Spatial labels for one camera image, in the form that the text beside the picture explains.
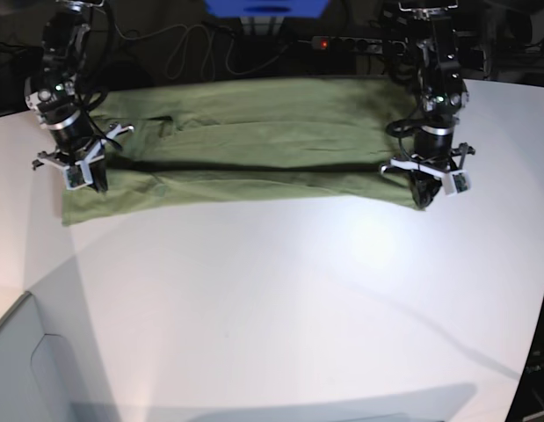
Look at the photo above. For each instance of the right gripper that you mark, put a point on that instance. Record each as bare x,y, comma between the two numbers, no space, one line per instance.
79,143

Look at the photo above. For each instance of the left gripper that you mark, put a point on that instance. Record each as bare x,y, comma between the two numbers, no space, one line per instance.
426,153

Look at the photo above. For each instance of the green T-shirt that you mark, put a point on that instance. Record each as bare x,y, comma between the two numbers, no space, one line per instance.
247,140

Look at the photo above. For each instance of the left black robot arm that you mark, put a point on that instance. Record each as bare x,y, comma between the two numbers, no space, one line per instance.
419,46

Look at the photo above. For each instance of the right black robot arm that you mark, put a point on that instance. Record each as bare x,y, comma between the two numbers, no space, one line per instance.
64,41

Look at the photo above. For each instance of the white power strip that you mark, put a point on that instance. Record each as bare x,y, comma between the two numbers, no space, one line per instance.
365,46

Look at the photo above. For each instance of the blue plastic box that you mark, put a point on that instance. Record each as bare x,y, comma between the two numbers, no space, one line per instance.
257,8

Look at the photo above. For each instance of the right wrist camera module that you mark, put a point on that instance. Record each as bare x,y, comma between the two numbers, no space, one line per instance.
77,176

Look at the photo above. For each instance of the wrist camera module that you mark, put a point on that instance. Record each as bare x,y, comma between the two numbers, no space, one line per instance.
77,176
456,182

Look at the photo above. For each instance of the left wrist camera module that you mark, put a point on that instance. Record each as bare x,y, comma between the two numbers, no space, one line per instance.
456,182

